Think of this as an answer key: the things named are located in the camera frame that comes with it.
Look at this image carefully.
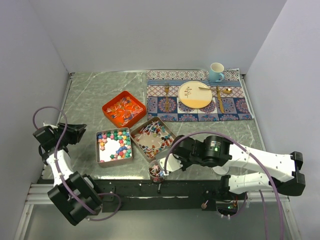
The clear plastic cup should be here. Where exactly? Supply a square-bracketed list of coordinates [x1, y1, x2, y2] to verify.
[148, 160, 165, 184]

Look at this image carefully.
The tin of star candies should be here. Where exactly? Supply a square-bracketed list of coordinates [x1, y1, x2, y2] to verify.
[95, 127, 133, 168]

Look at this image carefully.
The clear round lid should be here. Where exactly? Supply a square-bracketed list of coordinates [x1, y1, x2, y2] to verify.
[212, 166, 230, 176]

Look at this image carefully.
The orange plastic tray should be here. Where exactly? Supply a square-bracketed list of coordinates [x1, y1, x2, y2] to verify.
[102, 90, 147, 128]

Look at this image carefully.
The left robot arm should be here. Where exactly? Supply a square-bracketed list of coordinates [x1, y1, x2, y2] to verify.
[33, 123, 102, 226]

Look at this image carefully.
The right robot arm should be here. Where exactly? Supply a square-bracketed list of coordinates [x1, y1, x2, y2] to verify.
[155, 134, 306, 200]

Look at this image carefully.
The fallen dark lollipop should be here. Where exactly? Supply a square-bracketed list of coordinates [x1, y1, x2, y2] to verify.
[157, 183, 162, 194]

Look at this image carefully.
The cream and orange plate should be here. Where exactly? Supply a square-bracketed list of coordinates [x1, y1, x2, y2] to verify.
[178, 81, 213, 109]

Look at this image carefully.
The patterned cloth placemat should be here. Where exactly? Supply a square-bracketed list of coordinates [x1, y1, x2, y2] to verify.
[146, 68, 253, 122]

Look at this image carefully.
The gold knife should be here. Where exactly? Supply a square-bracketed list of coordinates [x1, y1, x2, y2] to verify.
[216, 86, 225, 114]

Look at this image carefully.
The gold fork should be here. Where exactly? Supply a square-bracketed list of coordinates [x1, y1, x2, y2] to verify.
[164, 82, 170, 112]

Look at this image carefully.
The gold spoon on mat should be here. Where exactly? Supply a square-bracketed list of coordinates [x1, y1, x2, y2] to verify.
[211, 88, 233, 95]

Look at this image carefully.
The light blue mug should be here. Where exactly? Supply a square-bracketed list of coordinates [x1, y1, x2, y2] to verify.
[209, 62, 225, 83]

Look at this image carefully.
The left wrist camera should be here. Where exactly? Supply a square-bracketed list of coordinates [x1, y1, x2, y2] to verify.
[43, 122, 58, 129]

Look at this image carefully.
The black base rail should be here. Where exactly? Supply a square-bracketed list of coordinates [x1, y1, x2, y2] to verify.
[82, 174, 278, 221]

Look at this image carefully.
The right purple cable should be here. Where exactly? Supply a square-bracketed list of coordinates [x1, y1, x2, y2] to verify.
[163, 131, 286, 240]

